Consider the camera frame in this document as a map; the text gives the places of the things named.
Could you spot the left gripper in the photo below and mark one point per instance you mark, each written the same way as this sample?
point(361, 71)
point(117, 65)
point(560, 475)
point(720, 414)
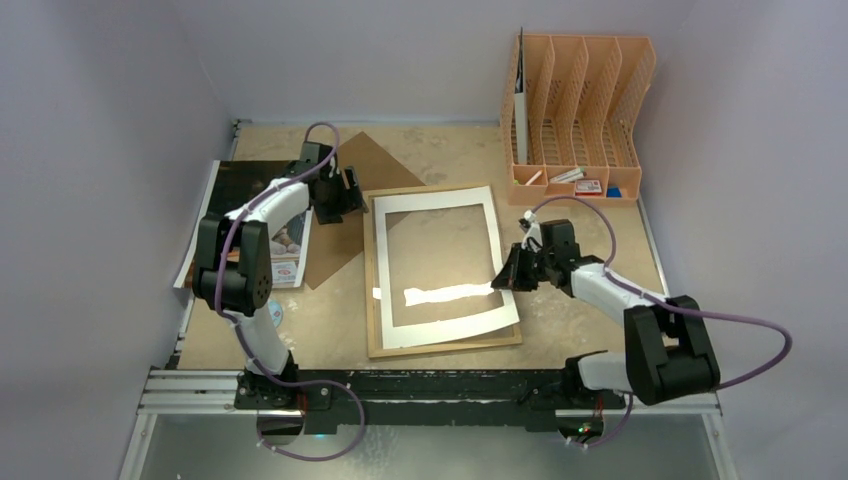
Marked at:
point(330, 215)

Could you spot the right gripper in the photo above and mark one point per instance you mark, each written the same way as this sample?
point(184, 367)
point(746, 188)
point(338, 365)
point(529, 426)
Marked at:
point(524, 268)

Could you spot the brown backing board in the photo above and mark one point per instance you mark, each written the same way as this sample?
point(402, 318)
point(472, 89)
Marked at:
point(332, 246)

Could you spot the clear acrylic sheet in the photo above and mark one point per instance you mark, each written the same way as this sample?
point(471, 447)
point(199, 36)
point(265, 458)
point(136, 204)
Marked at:
point(439, 261)

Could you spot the wooden picture frame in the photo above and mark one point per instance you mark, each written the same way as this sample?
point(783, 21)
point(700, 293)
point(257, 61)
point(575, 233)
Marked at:
point(494, 328)

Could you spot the cat photo print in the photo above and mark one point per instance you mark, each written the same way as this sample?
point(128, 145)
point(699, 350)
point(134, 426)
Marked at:
point(231, 184)

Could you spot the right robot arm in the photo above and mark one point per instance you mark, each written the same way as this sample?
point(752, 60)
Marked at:
point(667, 351)

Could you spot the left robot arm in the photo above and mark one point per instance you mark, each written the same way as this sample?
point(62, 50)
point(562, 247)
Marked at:
point(233, 267)

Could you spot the white chalk stick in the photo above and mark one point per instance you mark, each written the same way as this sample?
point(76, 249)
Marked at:
point(534, 177)

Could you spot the red white small box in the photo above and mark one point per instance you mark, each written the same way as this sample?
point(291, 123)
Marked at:
point(589, 187)

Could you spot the white marker pen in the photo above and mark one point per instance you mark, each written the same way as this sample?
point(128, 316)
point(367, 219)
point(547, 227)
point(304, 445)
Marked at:
point(568, 176)

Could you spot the blue white tape dispenser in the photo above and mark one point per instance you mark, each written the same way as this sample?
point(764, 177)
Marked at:
point(276, 313)

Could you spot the white folder in organizer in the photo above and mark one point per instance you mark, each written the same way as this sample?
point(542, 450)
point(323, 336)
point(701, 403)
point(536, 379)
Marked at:
point(520, 106)

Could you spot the orange desk file organizer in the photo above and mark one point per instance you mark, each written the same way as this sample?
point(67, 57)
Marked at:
point(584, 94)

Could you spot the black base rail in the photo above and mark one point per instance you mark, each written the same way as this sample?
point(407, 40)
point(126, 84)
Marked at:
point(332, 400)

